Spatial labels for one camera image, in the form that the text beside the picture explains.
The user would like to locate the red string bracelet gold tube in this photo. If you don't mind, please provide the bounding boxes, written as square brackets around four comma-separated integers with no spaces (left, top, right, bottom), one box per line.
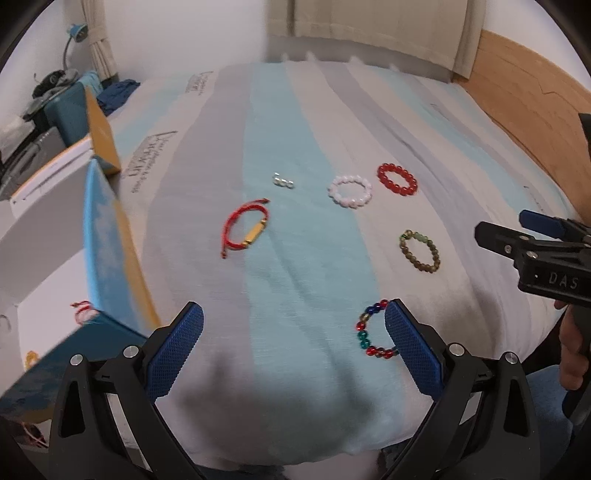
[219,198,271,260]

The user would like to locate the wide beige curtain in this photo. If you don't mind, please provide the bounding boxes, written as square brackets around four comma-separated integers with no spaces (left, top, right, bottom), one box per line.
[265,0,484,84]

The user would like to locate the tied beige curtain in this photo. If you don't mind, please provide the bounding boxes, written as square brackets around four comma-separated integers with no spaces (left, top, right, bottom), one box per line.
[81,0,119,82]

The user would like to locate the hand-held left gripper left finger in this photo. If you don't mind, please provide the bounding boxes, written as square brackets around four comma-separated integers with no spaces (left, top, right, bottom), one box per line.
[46,301,208,480]

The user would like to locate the red bead bracelet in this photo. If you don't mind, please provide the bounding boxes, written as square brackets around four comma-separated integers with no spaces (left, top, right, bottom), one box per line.
[376,162,419,196]

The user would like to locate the person's blue jeans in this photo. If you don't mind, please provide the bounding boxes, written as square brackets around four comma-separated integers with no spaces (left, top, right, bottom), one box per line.
[526,371,574,417]

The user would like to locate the grey suitcase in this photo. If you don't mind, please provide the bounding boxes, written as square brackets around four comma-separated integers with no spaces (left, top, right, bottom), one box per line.
[0,124,61,186]

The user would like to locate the thin red string bracelet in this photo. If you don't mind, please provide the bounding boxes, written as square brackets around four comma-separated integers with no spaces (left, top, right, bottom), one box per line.
[71,300,100,326]

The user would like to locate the blue desk lamp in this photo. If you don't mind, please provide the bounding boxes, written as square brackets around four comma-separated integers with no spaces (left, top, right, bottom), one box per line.
[62,24,91,71]

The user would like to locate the olive green bead bracelet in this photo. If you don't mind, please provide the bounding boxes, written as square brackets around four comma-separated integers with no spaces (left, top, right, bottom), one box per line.
[398,229,441,274]

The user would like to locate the teal suitcase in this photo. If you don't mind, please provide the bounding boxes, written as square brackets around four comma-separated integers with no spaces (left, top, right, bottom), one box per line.
[44,85,100,149]

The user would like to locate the white cardboard box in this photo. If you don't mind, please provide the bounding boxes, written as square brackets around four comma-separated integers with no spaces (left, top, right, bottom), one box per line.
[0,88,162,428]

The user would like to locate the striped bed sheet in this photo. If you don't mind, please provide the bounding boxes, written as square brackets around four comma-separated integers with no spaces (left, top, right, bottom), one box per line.
[88,60,583,472]

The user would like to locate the person's right hand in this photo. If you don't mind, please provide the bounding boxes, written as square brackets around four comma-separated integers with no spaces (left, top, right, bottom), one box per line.
[553,299,589,392]

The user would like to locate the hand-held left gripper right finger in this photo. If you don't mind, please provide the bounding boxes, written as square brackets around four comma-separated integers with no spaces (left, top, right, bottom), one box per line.
[383,299,543,480]

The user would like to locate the pink bead bracelet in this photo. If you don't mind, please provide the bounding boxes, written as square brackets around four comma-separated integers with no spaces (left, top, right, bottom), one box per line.
[328,174,373,210]

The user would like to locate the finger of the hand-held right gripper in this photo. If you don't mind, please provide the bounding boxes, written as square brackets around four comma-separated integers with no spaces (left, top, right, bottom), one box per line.
[474,220,591,265]
[518,209,591,241]

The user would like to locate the dark blue clothes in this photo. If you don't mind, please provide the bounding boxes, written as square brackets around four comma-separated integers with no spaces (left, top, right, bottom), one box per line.
[95,79,140,114]

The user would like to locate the multicolour bead bracelet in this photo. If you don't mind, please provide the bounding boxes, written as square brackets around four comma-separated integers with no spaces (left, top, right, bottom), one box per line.
[355,299,399,359]

